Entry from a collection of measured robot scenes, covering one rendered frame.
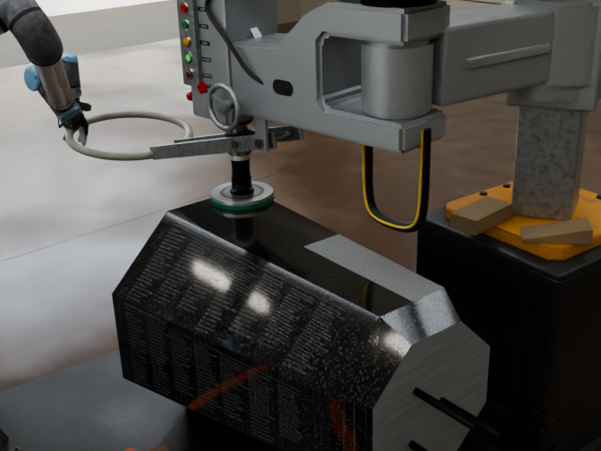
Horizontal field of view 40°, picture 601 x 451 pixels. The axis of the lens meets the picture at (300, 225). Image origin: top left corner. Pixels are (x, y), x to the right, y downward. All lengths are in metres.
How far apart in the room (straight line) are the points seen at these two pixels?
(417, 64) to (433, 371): 0.79
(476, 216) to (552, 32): 0.59
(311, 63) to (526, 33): 0.60
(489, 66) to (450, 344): 0.76
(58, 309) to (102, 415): 0.94
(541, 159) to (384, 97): 0.71
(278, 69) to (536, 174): 0.89
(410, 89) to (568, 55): 0.56
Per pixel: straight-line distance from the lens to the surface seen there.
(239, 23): 2.55
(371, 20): 2.12
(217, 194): 2.79
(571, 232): 2.57
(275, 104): 2.42
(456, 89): 2.26
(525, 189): 2.72
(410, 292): 2.17
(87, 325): 3.80
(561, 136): 2.65
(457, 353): 2.21
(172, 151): 2.96
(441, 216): 2.82
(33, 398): 3.34
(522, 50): 2.40
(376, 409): 2.06
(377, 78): 2.14
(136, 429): 3.07
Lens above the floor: 1.82
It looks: 23 degrees down
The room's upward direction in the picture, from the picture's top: 2 degrees counter-clockwise
